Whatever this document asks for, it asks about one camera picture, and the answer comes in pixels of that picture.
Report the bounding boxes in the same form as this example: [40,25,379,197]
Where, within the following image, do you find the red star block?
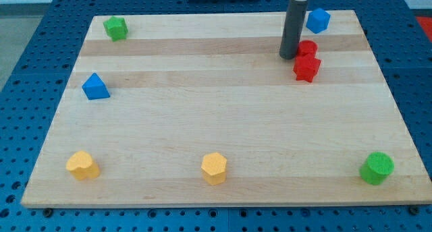
[293,55,321,83]

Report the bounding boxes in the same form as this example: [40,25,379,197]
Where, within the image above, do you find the red circle block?
[296,40,318,56]

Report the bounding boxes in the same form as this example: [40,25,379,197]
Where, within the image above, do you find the green circle block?
[359,152,394,185]

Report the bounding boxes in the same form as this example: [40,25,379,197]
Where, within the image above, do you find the wooden board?
[22,10,431,208]

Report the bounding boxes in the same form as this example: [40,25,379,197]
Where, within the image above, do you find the yellow hexagon block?
[201,152,227,185]

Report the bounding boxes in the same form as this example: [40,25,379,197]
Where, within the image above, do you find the blue triangle block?
[82,73,110,100]

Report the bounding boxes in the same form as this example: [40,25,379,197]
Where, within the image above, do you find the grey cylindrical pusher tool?
[279,0,308,60]

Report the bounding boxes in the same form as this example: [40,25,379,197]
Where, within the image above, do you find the blue hexagon block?
[306,8,331,34]

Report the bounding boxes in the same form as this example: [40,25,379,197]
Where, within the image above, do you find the yellow heart block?
[65,150,101,181]

